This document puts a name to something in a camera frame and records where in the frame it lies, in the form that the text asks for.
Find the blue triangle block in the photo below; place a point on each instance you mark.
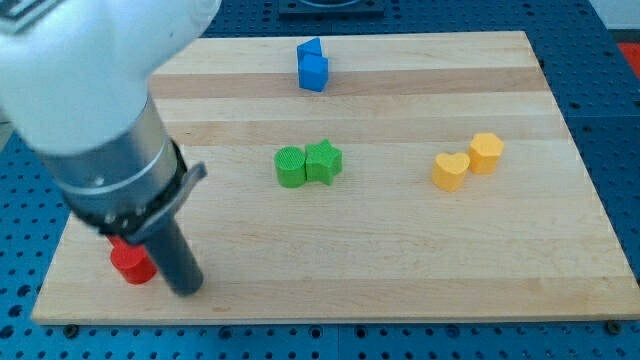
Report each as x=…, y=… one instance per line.
x=310, y=47

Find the blue cube block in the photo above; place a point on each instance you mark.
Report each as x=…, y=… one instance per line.
x=313, y=72

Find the yellow heart block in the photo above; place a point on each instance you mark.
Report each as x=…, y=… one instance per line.
x=449, y=170

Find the red object at edge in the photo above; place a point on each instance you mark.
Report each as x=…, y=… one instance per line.
x=631, y=52

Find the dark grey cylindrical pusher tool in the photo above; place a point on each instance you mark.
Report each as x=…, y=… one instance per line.
x=174, y=259

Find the wooden board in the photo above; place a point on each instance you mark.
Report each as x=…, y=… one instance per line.
x=382, y=244

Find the green star block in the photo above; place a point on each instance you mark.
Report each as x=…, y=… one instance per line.
x=323, y=162

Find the red cylinder block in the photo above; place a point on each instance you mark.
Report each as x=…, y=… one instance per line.
x=132, y=262

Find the yellow hexagon block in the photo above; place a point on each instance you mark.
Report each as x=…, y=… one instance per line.
x=485, y=151

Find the green cylinder block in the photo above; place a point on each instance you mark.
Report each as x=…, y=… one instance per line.
x=290, y=166

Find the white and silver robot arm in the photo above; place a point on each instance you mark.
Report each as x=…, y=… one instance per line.
x=75, y=85

